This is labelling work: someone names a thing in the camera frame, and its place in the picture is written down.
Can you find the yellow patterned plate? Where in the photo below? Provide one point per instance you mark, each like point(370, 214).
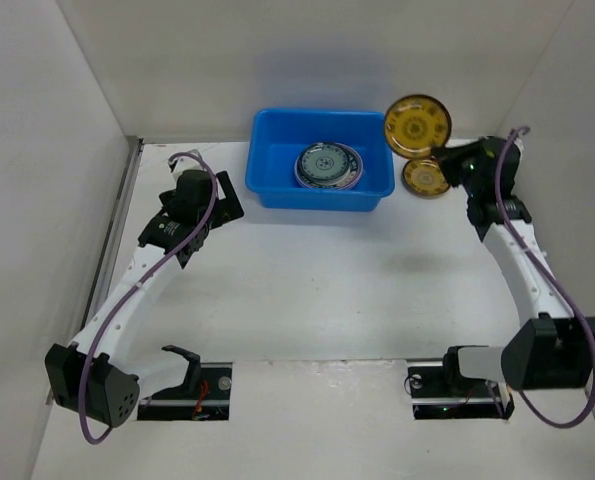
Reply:
point(424, 178)
point(415, 124)

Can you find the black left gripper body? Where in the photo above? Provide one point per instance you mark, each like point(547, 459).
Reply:
point(169, 196)

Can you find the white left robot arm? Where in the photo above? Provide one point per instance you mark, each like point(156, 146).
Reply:
point(94, 375)

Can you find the blue plastic bin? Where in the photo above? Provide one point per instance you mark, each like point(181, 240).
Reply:
point(280, 135)

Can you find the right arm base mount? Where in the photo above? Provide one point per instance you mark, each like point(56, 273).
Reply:
point(433, 397)

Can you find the purple plate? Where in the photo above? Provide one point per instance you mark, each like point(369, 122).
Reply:
point(361, 172)

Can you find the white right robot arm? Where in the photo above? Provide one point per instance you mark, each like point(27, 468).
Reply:
point(550, 350)

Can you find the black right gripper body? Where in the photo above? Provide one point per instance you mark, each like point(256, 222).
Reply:
point(450, 164)

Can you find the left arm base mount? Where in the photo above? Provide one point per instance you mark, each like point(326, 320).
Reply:
point(204, 394)

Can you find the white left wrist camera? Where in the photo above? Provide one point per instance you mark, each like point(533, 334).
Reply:
point(181, 162)

